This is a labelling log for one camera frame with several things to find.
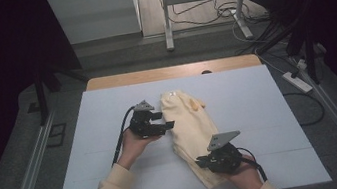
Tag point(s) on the wooden table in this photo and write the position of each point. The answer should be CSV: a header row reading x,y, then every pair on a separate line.
x,y
153,75

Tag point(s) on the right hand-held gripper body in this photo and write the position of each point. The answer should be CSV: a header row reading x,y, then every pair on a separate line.
x,y
225,158

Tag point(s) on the cream baby romper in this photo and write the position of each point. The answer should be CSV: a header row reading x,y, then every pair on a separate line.
x,y
190,128

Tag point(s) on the person's left hand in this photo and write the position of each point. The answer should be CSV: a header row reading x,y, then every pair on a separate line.
x,y
132,147

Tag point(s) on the black metal stand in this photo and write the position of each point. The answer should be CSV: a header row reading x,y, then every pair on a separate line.
x,y
299,37
42,93

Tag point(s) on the white table cover board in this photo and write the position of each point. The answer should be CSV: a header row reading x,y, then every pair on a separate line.
x,y
243,113

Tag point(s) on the black floor plate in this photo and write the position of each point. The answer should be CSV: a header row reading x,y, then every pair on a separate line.
x,y
56,134

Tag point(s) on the person's right hand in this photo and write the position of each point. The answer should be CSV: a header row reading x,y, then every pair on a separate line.
x,y
248,178

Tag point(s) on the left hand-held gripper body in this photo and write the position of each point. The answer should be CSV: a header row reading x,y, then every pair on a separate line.
x,y
142,125

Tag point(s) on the white power strip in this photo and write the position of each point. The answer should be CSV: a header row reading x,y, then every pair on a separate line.
x,y
296,82

